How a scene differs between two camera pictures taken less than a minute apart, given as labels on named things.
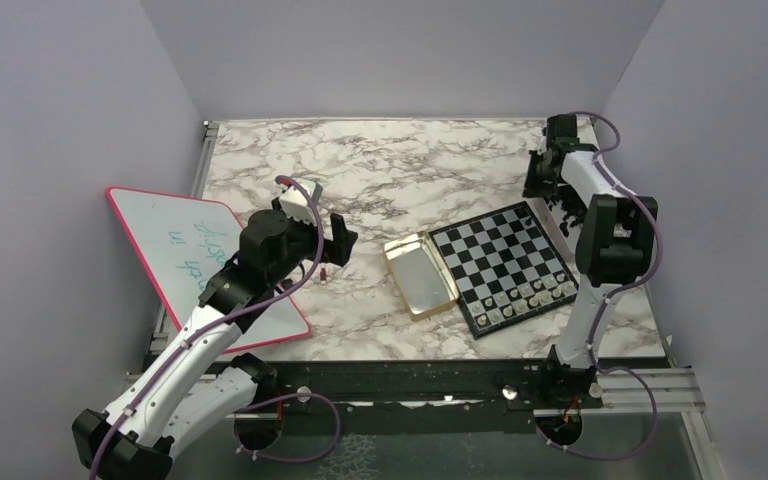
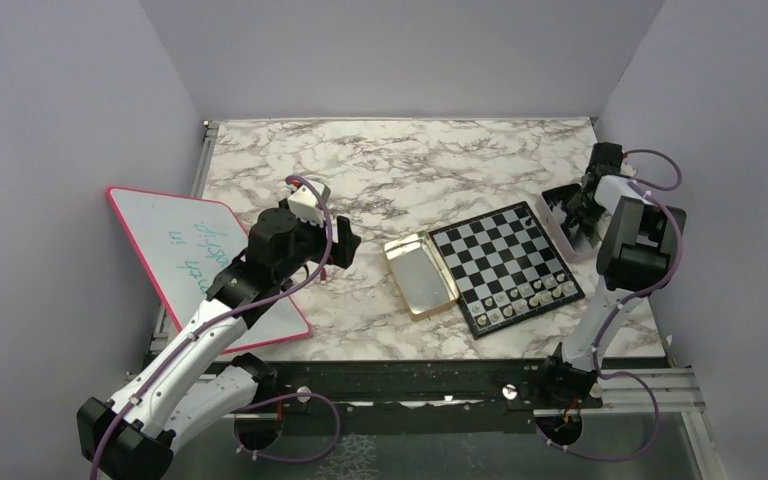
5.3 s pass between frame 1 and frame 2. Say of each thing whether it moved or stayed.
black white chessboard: stayed
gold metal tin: stayed
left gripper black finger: stayed
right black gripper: moved
